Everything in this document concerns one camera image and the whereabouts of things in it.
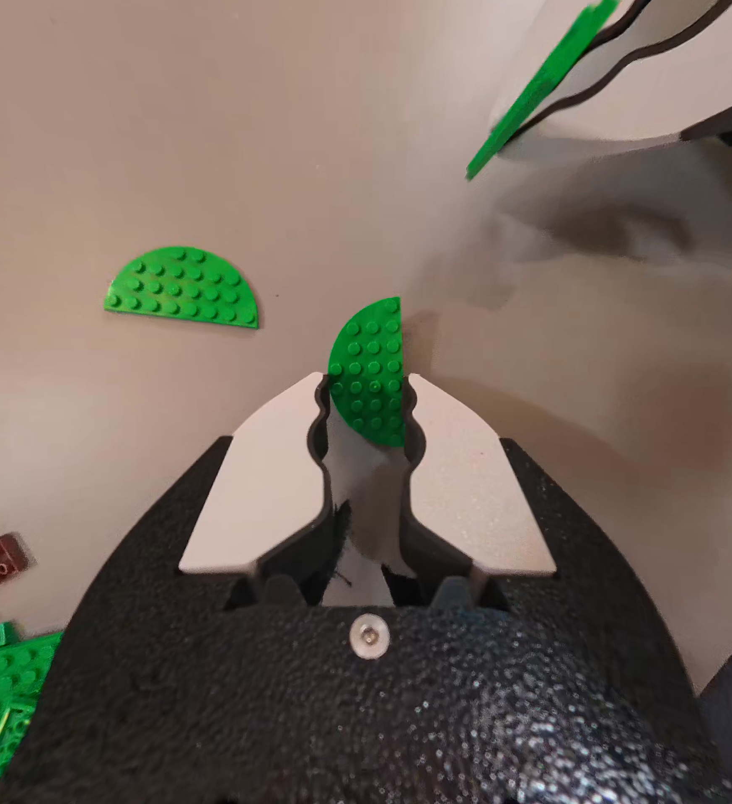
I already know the green half-round lego plate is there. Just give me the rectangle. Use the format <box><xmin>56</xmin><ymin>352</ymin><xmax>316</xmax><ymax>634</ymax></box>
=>
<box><xmin>328</xmin><ymin>296</ymin><xmax>408</xmax><ymax>448</ymax></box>
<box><xmin>103</xmin><ymin>246</ymin><xmax>260</xmax><ymax>331</ymax></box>

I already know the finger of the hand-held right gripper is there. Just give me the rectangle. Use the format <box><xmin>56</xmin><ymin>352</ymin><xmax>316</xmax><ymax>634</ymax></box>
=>
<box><xmin>494</xmin><ymin>0</ymin><xmax>732</xmax><ymax>155</ymax></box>
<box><xmin>582</xmin><ymin>0</ymin><xmax>732</xmax><ymax>85</ymax></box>

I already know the green lego frame piece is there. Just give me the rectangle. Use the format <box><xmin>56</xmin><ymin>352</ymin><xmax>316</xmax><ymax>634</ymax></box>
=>
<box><xmin>0</xmin><ymin>702</ymin><xmax>35</xmax><ymax>790</ymax></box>

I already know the large green lego plate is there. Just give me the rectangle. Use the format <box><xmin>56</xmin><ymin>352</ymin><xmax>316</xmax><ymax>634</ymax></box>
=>
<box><xmin>466</xmin><ymin>0</ymin><xmax>619</xmax><ymax>182</ymax></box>

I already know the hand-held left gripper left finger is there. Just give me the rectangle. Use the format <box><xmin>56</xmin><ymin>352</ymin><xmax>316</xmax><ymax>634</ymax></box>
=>
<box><xmin>179</xmin><ymin>372</ymin><xmax>333</xmax><ymax>576</ymax></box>

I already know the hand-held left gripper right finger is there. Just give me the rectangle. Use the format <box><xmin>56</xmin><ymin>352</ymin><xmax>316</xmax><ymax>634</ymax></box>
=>
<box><xmin>398</xmin><ymin>374</ymin><xmax>558</xmax><ymax>579</ymax></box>

